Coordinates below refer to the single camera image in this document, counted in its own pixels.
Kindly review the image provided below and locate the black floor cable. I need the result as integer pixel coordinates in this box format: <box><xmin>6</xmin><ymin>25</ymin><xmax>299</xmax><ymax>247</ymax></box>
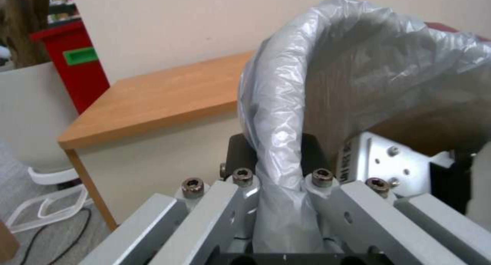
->
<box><xmin>22</xmin><ymin>207</ymin><xmax>93</xmax><ymax>265</ymax></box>

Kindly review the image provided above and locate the brown cardboard piece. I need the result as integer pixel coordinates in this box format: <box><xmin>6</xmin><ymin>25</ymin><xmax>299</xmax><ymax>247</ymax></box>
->
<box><xmin>0</xmin><ymin>219</ymin><xmax>21</xmax><ymax>257</ymax></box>

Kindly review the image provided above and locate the brown box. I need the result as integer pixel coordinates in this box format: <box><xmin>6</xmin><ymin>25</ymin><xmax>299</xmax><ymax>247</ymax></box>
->
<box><xmin>367</xmin><ymin>104</ymin><xmax>491</xmax><ymax>157</ymax></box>

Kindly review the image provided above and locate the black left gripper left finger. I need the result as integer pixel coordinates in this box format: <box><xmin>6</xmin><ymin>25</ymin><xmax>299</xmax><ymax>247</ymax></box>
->
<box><xmin>100</xmin><ymin>134</ymin><xmax>262</xmax><ymax>265</ymax></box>

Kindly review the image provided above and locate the shelf with goods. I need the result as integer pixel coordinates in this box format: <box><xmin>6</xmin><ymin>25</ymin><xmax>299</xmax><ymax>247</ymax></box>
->
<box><xmin>46</xmin><ymin>0</ymin><xmax>84</xmax><ymax>26</ymax></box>

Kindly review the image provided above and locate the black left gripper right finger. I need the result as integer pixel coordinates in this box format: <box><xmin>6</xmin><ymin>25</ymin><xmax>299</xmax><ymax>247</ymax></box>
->
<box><xmin>301</xmin><ymin>134</ymin><xmax>491</xmax><ymax>265</ymax></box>

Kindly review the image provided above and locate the red cabinet with green handle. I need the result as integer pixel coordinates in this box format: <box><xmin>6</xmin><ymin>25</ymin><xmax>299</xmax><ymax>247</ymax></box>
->
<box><xmin>30</xmin><ymin>20</ymin><xmax>111</xmax><ymax>115</ymax></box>

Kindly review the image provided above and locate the wooden side table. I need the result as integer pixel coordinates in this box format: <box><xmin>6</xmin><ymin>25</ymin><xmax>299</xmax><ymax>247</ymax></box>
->
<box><xmin>57</xmin><ymin>49</ymin><xmax>257</xmax><ymax>232</ymax></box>

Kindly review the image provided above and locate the white curved stand base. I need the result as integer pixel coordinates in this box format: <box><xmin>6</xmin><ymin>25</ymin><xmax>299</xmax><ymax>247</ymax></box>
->
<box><xmin>28</xmin><ymin>166</ymin><xmax>84</xmax><ymax>188</ymax></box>

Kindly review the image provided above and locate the grey plastic garbage bag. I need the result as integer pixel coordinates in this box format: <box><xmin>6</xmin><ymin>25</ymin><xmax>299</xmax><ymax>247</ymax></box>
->
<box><xmin>236</xmin><ymin>0</ymin><xmax>491</xmax><ymax>253</ymax></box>

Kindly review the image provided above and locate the white plant pot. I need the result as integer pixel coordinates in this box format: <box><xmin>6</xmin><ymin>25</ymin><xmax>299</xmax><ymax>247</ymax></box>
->
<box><xmin>0</xmin><ymin>61</ymin><xmax>82</xmax><ymax>173</ymax></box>

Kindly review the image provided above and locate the clear plastic frame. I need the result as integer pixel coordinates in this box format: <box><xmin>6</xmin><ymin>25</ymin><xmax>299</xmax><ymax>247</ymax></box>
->
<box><xmin>7</xmin><ymin>186</ymin><xmax>90</xmax><ymax>234</ymax></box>

